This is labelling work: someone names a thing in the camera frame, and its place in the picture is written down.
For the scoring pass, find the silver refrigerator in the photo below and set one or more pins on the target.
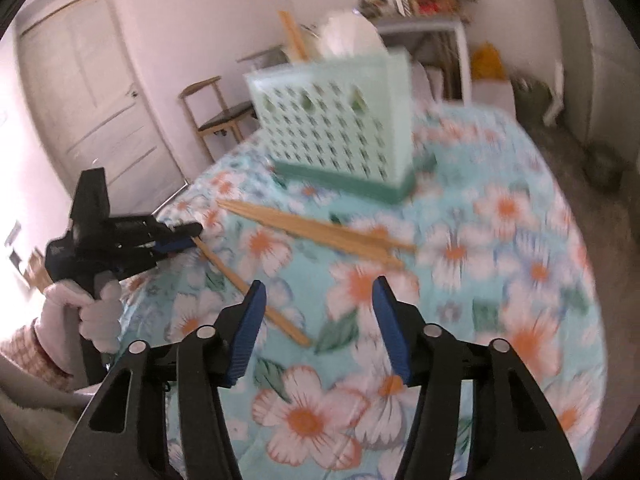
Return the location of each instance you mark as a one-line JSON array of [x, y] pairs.
[[605, 50]]

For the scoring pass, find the person's left hand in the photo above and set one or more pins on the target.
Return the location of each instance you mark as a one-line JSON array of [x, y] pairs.
[[100, 320]]

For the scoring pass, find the floral blue blanket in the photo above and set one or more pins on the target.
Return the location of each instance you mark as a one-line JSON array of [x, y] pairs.
[[475, 270]]

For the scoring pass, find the white rice paddle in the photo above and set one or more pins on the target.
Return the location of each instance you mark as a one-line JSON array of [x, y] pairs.
[[350, 35]]

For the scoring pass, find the yellow bag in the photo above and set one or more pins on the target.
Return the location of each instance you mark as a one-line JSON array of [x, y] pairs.
[[489, 62]]

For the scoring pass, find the white table with wooden top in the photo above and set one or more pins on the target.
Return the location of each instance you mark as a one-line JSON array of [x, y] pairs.
[[430, 22]]

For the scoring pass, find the white foam box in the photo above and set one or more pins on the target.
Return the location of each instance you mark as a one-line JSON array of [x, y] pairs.
[[492, 95]]

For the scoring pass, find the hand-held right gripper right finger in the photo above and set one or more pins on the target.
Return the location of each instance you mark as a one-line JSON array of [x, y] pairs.
[[392, 330]]

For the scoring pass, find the wooden chopstick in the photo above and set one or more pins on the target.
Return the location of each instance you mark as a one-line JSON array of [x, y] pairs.
[[320, 225], [250, 295], [340, 242], [295, 35]]

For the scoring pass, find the white panelled door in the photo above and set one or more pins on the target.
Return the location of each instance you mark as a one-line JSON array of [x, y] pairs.
[[95, 100]]

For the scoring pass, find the person's left forearm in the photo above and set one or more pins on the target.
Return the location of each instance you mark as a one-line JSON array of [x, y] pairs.
[[27, 355]]

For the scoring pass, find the green perforated utensil holder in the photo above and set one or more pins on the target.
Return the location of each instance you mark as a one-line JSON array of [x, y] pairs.
[[340, 130]]

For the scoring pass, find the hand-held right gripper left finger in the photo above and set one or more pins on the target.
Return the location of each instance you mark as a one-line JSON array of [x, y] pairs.
[[242, 335]]

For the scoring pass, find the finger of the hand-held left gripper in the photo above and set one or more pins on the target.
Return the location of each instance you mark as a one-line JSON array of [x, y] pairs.
[[172, 246], [187, 230]]

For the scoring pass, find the wooden chair with dark seat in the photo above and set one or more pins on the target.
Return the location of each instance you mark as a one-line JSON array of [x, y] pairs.
[[220, 110]]

